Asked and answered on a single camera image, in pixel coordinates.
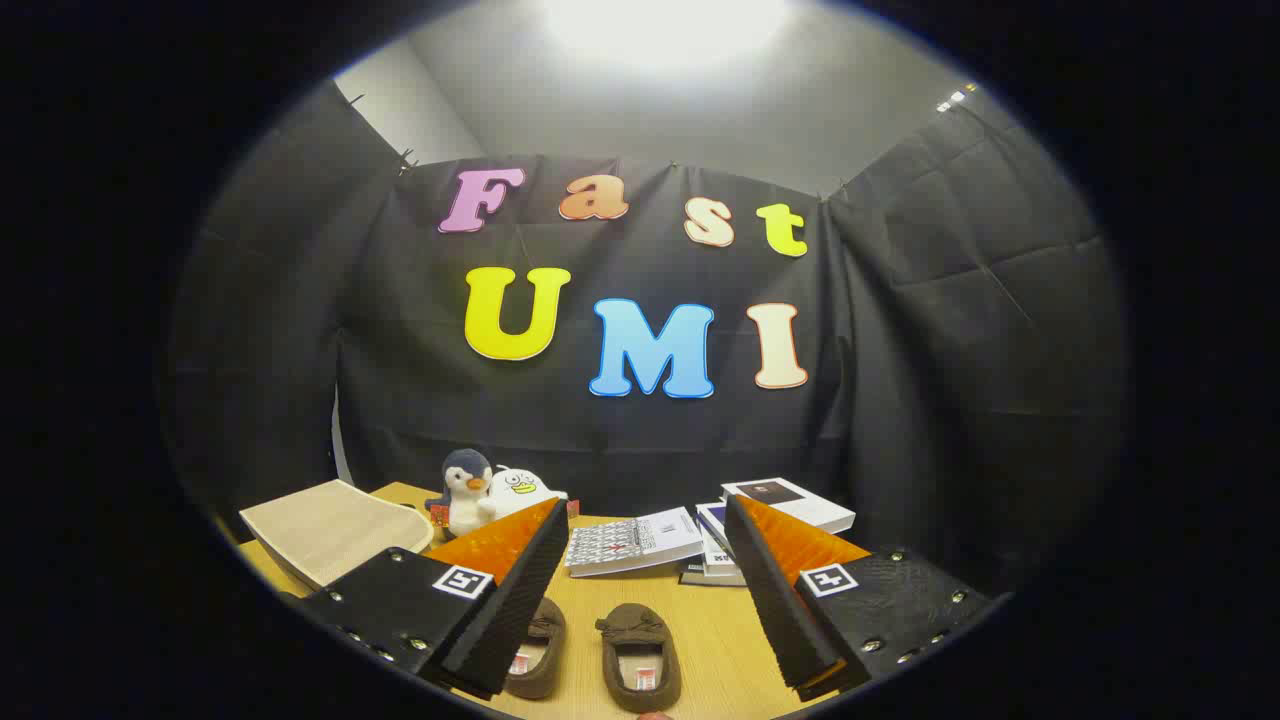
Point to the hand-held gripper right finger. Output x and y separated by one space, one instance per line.
780 610

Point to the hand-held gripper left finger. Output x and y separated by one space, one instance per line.
510 610

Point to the brown fuzzy shoe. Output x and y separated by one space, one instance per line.
545 640
640 625

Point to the beige fabric storage box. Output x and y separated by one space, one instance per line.
330 530

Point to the thin white book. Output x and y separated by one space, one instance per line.
718 560

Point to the white book dark photo cover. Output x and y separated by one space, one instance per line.
800 505

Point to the white book blue cover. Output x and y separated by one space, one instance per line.
712 520

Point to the grey penguin plush toy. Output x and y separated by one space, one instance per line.
465 505

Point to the white duck plush toy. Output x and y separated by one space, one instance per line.
520 490

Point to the grey patterned cover book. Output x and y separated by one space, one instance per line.
630 540

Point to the black backdrop cloth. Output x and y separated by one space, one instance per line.
600 440

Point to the ceiling light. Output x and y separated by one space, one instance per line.
665 25

